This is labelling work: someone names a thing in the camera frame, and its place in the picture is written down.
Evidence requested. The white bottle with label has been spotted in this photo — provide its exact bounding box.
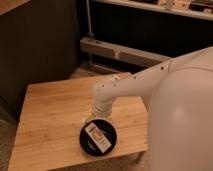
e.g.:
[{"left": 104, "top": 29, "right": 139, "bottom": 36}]
[{"left": 85, "top": 123, "right": 112, "bottom": 153}]

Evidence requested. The wooden table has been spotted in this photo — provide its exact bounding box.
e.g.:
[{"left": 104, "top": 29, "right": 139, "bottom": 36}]
[{"left": 8, "top": 76, "right": 148, "bottom": 171}]

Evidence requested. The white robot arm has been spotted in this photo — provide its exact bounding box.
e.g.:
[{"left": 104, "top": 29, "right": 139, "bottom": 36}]
[{"left": 92, "top": 46, "right": 213, "bottom": 171}]

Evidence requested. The white wooden beam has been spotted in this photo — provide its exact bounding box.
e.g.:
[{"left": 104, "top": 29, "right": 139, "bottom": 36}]
[{"left": 80, "top": 37, "right": 169, "bottom": 67}]

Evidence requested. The metal pole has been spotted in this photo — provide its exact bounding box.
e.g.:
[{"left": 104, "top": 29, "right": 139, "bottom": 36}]
[{"left": 86, "top": 0, "right": 94, "bottom": 39}]

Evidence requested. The black ceramic bowl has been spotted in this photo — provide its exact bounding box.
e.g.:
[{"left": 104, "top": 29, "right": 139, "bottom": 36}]
[{"left": 79, "top": 119, "right": 117, "bottom": 157}]

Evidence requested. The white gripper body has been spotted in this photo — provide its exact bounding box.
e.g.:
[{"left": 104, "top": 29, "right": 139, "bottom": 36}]
[{"left": 89, "top": 107, "right": 112, "bottom": 121}]

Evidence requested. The wooden shelf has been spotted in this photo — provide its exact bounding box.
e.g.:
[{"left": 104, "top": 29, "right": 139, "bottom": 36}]
[{"left": 93, "top": 0, "right": 213, "bottom": 21}]

